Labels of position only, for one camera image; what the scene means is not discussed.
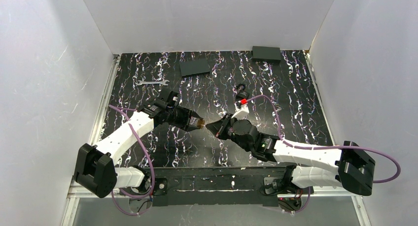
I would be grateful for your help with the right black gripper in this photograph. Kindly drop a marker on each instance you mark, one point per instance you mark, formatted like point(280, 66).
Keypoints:
point(223, 127)

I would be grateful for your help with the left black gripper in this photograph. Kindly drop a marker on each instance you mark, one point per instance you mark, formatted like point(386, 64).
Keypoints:
point(186, 119)

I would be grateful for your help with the small brass padlock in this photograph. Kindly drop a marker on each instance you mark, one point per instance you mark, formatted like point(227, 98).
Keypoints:
point(200, 123)

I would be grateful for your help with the black padlock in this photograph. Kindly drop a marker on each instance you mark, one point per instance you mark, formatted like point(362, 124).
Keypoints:
point(241, 92)

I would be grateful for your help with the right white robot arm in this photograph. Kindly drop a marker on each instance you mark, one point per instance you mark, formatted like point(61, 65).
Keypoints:
point(348, 167)

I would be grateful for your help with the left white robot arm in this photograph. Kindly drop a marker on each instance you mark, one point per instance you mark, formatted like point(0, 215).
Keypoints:
point(95, 164)

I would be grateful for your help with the silver open-end wrench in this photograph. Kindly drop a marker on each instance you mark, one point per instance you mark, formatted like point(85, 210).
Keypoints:
point(163, 82)

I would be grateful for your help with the black flat plate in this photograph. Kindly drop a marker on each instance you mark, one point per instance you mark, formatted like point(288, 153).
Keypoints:
point(190, 68)

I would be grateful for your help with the black rectangular box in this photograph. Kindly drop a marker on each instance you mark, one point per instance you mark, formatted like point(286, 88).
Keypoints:
point(268, 54)

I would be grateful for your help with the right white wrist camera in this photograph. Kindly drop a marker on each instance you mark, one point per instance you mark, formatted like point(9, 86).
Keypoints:
point(242, 111)

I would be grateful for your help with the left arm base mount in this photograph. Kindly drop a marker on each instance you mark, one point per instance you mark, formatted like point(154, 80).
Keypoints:
point(140, 206)

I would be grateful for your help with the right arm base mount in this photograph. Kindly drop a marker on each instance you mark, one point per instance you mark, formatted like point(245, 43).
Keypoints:
point(291, 198)

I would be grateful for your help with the aluminium frame rail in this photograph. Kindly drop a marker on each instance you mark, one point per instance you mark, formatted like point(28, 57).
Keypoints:
point(76, 191)

